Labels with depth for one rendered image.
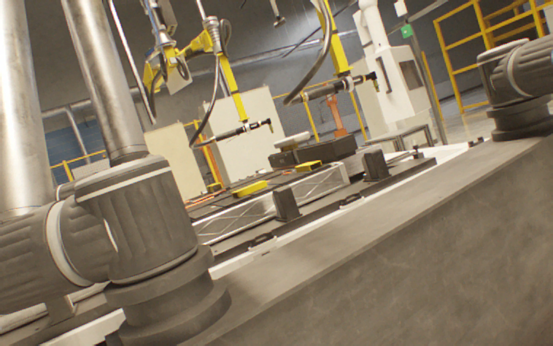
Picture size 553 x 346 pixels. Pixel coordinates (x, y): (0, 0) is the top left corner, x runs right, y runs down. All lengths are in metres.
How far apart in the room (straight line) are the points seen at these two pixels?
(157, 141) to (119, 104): 5.42
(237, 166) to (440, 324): 5.64
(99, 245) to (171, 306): 0.18
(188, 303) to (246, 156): 5.91
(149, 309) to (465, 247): 0.90
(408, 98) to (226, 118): 3.17
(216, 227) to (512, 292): 1.11
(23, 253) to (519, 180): 1.43
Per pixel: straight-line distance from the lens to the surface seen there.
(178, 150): 6.51
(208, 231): 1.67
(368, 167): 1.86
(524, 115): 1.77
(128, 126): 1.06
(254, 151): 6.73
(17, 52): 1.18
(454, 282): 1.26
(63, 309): 1.52
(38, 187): 1.00
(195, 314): 0.82
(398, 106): 4.71
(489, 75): 1.78
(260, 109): 6.87
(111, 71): 1.11
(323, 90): 2.00
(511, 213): 1.49
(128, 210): 0.79
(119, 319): 1.47
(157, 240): 0.80
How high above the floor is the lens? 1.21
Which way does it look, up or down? 6 degrees down
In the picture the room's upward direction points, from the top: 19 degrees counter-clockwise
